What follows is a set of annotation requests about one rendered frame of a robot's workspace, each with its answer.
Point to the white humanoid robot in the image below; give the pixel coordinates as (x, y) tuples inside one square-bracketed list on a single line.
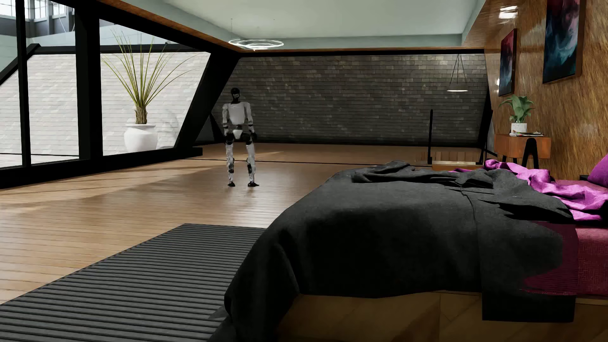
[(236, 118)]

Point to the dark grey blanket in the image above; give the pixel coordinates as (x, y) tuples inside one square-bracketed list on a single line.
[(403, 228)]

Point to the white round plant pot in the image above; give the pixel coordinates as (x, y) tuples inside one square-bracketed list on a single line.
[(140, 138)]

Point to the hanging pendant lamp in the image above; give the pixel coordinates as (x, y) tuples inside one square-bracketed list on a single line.
[(457, 80)]

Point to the tall spiky grass plant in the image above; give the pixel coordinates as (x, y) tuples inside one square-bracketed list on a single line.
[(140, 85)]

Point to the dark ribbed floor rug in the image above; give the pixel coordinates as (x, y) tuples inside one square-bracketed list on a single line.
[(142, 294)]

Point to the wooden bedside table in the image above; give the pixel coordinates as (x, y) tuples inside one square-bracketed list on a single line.
[(521, 146)]

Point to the small green potted plant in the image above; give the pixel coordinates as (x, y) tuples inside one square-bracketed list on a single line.
[(518, 111)]

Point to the magenta crumpled sheet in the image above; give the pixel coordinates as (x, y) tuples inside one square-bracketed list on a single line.
[(560, 187)]

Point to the maroon mattress cover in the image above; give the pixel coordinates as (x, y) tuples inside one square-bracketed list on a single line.
[(586, 259)]

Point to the purple pillow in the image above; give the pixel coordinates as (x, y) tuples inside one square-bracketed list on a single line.
[(600, 172)]

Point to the black stair railing post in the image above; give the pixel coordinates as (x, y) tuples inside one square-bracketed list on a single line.
[(430, 137)]

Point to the wooden bed frame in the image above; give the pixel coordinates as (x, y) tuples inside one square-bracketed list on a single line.
[(361, 316)]

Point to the small abstract wall painting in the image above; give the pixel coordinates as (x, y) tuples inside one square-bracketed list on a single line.
[(507, 62)]

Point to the large abstract wall painting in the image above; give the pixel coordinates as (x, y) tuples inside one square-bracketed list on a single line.
[(563, 39)]

